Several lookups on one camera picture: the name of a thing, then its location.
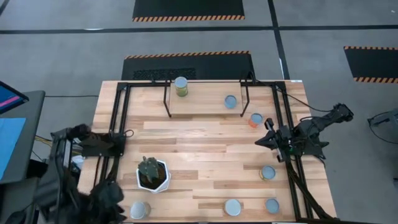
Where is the laptop screen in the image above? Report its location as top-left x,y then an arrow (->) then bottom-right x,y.
0,80 -> 30,115

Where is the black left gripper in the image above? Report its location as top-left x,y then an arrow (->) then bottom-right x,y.
90,180 -> 127,220

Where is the yellow orange label tin can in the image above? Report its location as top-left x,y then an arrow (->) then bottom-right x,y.
259,165 -> 277,181

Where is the wooden shelf with black frame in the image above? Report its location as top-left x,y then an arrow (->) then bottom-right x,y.
163,79 -> 251,119

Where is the black elongated object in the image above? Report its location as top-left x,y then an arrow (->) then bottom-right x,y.
26,159 -> 47,180

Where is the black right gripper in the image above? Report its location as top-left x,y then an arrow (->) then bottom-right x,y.
254,118 -> 295,163

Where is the orange circle pattern can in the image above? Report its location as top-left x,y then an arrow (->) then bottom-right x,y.
248,112 -> 264,129

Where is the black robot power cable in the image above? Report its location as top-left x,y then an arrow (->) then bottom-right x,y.
256,73 -> 338,113

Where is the white faceted plant pot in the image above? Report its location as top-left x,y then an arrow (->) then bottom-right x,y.
136,159 -> 172,194

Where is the short light blue can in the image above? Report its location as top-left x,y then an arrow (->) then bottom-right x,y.
224,95 -> 238,110

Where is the blue sheet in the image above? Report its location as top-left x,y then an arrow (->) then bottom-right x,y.
0,117 -> 27,180

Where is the black metal table frame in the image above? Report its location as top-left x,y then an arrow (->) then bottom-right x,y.
77,80 -> 338,224

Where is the yellow red print tin can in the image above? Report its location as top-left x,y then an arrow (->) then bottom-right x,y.
265,198 -> 281,215

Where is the silver white lid tin can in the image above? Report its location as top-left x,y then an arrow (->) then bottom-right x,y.
129,201 -> 152,220

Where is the green cactus plant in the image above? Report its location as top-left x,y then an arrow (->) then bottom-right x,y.
137,156 -> 160,184

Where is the black hazard stripe floor mat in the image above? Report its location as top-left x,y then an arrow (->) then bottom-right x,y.
120,50 -> 256,82
343,45 -> 398,85
132,0 -> 246,23

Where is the white box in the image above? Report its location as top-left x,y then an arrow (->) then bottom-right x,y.
70,154 -> 85,170

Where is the grey chair base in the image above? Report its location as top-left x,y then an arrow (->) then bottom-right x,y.
368,108 -> 398,144

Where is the yellow green label tin can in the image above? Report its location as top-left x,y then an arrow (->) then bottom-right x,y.
174,76 -> 189,98

